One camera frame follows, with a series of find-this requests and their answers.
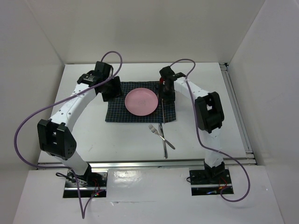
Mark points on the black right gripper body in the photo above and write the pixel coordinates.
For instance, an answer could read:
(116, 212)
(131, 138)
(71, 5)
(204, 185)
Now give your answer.
(167, 94)

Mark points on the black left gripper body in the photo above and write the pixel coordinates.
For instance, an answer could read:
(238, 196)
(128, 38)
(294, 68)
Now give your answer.
(109, 92)

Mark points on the silver spoon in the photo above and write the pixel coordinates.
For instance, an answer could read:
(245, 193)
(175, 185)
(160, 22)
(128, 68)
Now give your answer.
(163, 110)

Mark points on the dark checked cloth napkin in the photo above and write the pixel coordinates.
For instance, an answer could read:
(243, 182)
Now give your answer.
(117, 112)

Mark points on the pink plate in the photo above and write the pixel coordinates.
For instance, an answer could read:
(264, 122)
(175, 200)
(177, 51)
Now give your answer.
(141, 101)

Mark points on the silver knife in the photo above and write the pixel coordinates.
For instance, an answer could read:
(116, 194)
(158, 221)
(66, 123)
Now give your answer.
(160, 127)

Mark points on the silver fork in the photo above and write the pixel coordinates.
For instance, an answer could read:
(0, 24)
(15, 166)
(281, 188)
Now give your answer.
(155, 131)

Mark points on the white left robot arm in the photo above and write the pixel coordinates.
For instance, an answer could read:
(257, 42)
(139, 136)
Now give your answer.
(55, 134)

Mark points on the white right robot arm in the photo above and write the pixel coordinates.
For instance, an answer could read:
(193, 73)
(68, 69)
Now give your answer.
(209, 116)

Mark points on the aluminium right rail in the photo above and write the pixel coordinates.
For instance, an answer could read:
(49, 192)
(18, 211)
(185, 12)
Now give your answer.
(235, 107)

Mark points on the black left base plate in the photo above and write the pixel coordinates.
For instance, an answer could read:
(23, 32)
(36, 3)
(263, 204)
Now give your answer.
(97, 181)

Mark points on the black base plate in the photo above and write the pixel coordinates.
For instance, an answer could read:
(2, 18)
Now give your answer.
(200, 177)
(97, 181)

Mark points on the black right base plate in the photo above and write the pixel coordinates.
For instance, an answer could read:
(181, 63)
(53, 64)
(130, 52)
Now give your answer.
(200, 177)

